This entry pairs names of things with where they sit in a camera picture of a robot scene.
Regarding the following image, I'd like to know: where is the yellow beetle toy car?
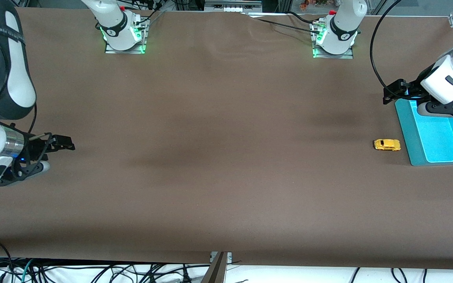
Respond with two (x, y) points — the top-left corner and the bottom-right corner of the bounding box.
(374, 139), (401, 152)

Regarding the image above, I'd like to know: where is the teal plastic bin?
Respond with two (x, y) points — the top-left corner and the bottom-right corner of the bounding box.
(394, 94), (453, 166)

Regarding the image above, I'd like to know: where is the orange flower decoration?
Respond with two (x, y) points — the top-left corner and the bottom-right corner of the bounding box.
(299, 0), (330, 11)

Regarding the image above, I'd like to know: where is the brown table cover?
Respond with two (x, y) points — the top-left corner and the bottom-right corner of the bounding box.
(0, 7), (453, 270)

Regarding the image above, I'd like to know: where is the grey power strip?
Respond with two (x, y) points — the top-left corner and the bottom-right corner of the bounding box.
(204, 0), (263, 13)

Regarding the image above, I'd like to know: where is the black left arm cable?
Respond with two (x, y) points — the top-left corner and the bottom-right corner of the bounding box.
(370, 0), (404, 91)

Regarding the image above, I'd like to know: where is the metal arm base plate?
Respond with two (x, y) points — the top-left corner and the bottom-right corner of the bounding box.
(105, 18), (148, 55)
(311, 22), (355, 59)

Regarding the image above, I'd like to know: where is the teal floor cable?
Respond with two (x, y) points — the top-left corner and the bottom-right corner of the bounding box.
(20, 258), (35, 283)

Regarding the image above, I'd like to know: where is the black base power cable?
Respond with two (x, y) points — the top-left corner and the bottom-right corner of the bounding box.
(242, 12), (323, 34)

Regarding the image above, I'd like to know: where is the tangled black floor cable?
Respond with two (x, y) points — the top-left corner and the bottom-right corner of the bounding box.
(34, 261), (211, 283)

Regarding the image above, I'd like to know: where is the aluminium profile post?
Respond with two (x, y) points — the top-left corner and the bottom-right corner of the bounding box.
(201, 252), (228, 283)

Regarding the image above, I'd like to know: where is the silver frame bracket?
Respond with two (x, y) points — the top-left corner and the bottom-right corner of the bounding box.
(210, 252), (233, 264)

